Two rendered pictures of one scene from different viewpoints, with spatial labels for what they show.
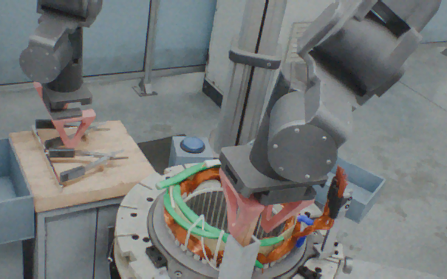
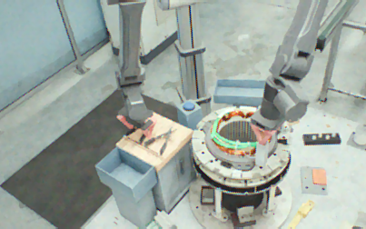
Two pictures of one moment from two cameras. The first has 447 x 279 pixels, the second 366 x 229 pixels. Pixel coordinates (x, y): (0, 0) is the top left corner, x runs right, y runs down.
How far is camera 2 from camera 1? 0.52 m
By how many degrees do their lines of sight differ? 15
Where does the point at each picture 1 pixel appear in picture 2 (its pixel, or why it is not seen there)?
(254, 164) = (266, 117)
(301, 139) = (294, 109)
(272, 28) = (196, 34)
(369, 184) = not seen: hidden behind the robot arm
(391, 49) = (306, 63)
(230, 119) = (191, 83)
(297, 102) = (285, 96)
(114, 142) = (161, 124)
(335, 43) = (289, 71)
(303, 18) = not seen: outside the picture
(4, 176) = (120, 164)
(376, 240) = not seen: hidden behind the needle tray
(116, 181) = (178, 141)
